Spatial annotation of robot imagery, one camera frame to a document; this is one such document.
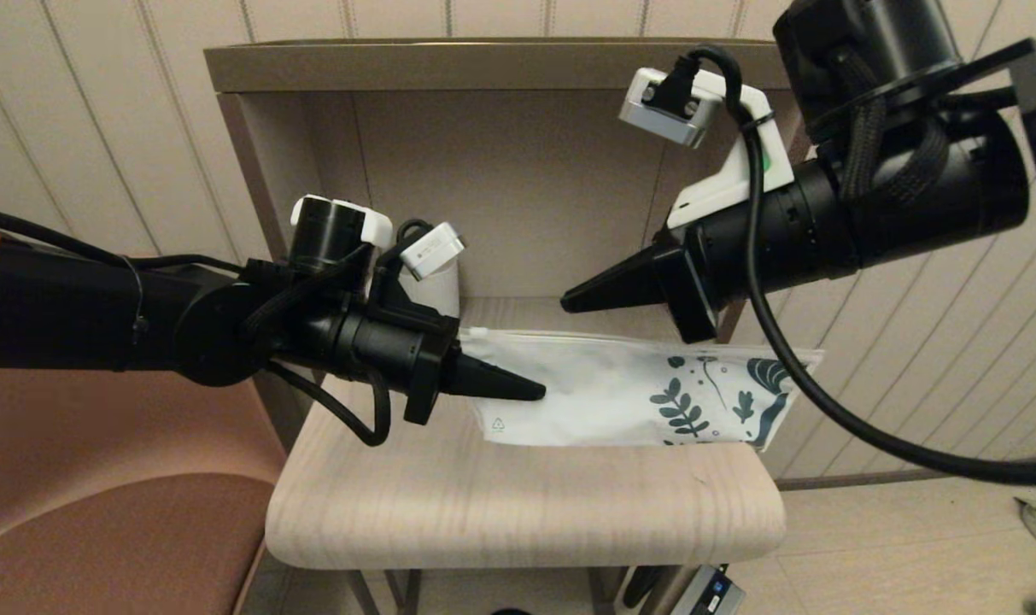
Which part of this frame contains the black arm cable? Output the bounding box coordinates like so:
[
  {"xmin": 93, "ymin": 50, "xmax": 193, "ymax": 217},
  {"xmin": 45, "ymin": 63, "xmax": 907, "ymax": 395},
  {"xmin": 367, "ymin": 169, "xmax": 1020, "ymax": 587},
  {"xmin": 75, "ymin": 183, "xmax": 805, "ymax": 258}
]
[
  {"xmin": 680, "ymin": 44, "xmax": 1036, "ymax": 486},
  {"xmin": 266, "ymin": 359, "xmax": 392, "ymax": 448}
]

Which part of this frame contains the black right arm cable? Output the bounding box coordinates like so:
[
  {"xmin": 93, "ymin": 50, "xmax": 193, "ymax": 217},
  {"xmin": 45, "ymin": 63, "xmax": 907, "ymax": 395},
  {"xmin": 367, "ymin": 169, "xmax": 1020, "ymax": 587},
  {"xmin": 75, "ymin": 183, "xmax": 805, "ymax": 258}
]
[{"xmin": 680, "ymin": 44, "xmax": 1036, "ymax": 486}]

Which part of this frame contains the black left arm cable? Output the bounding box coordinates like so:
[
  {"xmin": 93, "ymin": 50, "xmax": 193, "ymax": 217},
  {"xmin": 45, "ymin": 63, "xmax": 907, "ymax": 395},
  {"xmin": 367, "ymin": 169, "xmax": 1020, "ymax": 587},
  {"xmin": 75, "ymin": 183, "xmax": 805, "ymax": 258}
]
[{"xmin": 266, "ymin": 359, "xmax": 392, "ymax": 448}]

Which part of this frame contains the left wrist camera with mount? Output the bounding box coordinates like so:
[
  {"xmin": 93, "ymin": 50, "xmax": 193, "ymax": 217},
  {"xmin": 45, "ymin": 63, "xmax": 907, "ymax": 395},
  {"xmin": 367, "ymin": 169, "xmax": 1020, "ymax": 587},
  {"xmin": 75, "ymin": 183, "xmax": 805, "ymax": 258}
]
[{"xmin": 290, "ymin": 195, "xmax": 467, "ymax": 283}]

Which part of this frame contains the white ribbed ceramic mug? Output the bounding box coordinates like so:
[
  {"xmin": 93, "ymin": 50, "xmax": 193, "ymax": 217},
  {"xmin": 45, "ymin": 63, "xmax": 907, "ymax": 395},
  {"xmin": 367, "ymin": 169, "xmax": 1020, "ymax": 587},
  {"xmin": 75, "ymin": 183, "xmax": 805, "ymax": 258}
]
[{"xmin": 407, "ymin": 256, "xmax": 461, "ymax": 319}]

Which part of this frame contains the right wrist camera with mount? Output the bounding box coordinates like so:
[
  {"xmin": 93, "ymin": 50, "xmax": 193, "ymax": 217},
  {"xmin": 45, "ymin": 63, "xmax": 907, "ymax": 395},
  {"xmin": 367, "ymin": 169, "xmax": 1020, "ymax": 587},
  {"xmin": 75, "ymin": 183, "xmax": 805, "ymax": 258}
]
[{"xmin": 618, "ymin": 67, "xmax": 796, "ymax": 230}]

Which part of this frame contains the white floral zip pouch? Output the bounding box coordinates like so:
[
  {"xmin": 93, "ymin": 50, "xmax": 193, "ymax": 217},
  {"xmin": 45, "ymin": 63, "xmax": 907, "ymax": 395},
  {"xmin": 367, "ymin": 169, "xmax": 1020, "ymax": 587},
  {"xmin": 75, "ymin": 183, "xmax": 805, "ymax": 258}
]
[{"xmin": 458, "ymin": 327, "xmax": 824, "ymax": 451}]

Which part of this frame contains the pink chair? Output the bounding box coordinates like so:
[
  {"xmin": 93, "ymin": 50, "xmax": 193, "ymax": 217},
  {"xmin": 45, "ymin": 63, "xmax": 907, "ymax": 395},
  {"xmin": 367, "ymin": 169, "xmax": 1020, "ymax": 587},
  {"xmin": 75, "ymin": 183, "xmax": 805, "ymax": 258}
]
[{"xmin": 0, "ymin": 255, "xmax": 290, "ymax": 615}]

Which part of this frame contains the beige wooden desk with hutch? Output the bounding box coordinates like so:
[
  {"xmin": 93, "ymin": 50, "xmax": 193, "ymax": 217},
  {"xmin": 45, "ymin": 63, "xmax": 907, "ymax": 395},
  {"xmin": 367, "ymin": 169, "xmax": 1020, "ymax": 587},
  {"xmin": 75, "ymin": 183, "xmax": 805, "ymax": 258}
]
[{"xmin": 204, "ymin": 38, "xmax": 845, "ymax": 615}]

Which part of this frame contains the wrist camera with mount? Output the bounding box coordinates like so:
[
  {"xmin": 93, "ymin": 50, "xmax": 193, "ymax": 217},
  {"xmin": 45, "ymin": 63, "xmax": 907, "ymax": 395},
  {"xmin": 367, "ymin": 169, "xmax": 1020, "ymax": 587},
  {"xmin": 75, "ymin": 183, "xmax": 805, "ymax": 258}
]
[
  {"xmin": 618, "ymin": 67, "xmax": 796, "ymax": 230},
  {"xmin": 290, "ymin": 195, "xmax": 467, "ymax": 283}
]

